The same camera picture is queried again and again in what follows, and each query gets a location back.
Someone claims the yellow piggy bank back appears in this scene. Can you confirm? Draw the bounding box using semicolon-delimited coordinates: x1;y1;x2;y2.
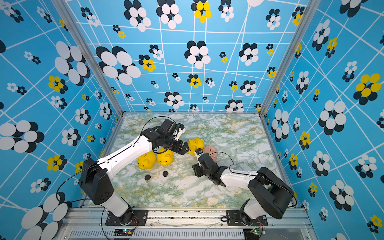
188;138;205;156

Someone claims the yellow piggy bank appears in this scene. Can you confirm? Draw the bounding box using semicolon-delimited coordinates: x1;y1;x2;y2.
157;148;174;166
188;138;205;156
138;151;156;170

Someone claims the yellow piggy bank front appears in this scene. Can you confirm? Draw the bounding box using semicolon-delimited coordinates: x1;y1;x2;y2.
138;151;156;170

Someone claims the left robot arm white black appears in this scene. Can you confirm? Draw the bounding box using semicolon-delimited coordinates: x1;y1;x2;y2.
79;118;189;226

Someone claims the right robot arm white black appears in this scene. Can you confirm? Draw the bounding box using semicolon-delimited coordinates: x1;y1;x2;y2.
193;149;294;226

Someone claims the pink piggy bank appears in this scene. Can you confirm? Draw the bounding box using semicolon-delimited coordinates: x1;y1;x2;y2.
203;145;218;162

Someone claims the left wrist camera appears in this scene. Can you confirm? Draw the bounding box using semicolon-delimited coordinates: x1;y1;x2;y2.
175;123;186;141

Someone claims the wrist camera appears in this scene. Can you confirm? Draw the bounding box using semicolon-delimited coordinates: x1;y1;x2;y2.
175;123;186;141
195;148;206;165

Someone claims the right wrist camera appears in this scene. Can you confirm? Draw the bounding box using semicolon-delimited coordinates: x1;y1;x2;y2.
195;148;206;165

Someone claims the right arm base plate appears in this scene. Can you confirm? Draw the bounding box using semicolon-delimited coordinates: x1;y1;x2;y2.
226;210;268;228

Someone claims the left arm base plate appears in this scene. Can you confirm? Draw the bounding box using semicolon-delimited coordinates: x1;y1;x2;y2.
105;210;149;227

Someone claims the aluminium front rail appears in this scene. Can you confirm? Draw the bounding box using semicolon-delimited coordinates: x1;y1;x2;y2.
57;208;318;240

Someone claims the left aluminium corner post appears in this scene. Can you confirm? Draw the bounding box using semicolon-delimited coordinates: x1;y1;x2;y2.
51;0;125;118

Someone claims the aluminium corner post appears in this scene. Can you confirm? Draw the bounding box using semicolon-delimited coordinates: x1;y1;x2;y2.
260;0;321;118
51;0;125;118

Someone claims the right aluminium corner post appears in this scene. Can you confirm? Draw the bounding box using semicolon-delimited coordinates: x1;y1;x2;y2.
260;0;321;118

